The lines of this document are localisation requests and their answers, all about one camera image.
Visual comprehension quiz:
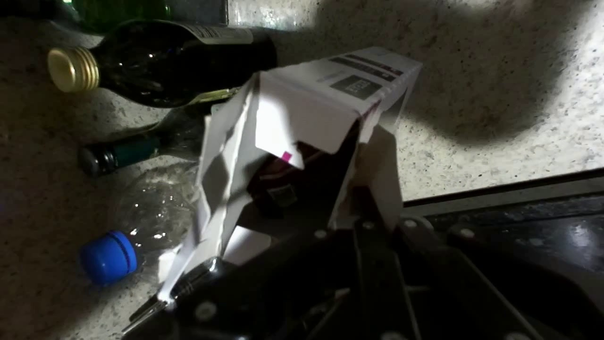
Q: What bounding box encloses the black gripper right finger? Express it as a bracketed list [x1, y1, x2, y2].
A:
[376, 214, 422, 340]

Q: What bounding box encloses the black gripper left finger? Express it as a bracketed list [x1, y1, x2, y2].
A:
[350, 186, 388, 340]

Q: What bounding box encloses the black stove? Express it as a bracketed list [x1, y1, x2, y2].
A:
[401, 169, 604, 280]

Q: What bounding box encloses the clear jug with blue cap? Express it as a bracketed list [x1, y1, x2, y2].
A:
[78, 159, 207, 289]

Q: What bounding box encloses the dark bottle with white label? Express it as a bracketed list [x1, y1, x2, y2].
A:
[76, 85, 242, 180]

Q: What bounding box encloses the dark bottle with gold cap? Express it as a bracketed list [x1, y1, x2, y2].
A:
[46, 17, 280, 110]

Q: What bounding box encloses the dark green glass bottle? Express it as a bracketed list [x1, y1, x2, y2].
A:
[59, 0, 174, 36]

